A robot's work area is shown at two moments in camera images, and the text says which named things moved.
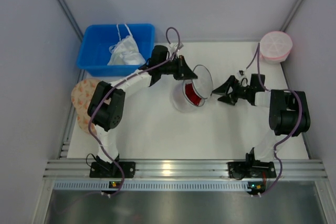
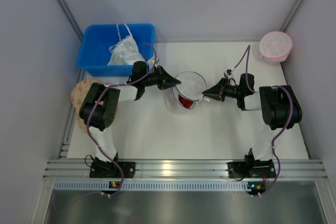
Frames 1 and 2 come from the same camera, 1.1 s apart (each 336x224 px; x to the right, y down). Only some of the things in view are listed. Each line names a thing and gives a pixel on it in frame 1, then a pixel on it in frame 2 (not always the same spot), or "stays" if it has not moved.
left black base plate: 111,170 stays
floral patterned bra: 81,95 stays
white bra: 125,52 stays
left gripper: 180,67 -> 160,77
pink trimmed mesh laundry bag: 275,46 stays
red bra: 191,94 -> 185,102
